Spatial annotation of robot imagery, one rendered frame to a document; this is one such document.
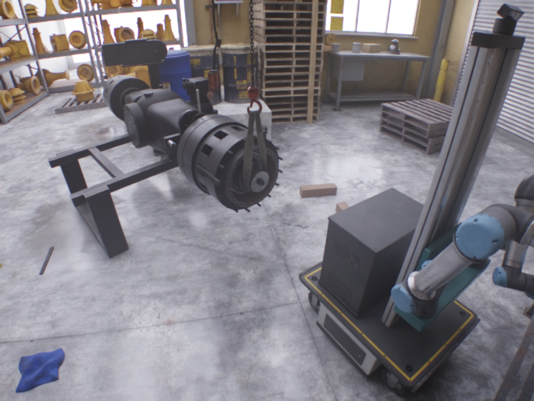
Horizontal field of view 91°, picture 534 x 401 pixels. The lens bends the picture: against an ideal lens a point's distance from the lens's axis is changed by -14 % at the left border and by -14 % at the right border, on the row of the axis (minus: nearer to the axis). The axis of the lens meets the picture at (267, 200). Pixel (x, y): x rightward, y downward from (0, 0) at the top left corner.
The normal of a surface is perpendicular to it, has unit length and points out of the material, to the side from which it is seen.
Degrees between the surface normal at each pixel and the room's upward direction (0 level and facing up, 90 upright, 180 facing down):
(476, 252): 82
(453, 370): 0
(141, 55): 90
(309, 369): 0
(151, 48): 90
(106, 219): 90
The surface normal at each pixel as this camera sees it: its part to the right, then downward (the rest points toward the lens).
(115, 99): 0.62, 0.44
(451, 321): 0.00, -0.83
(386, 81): 0.22, 0.54
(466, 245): -0.84, 0.18
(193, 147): -0.65, -0.18
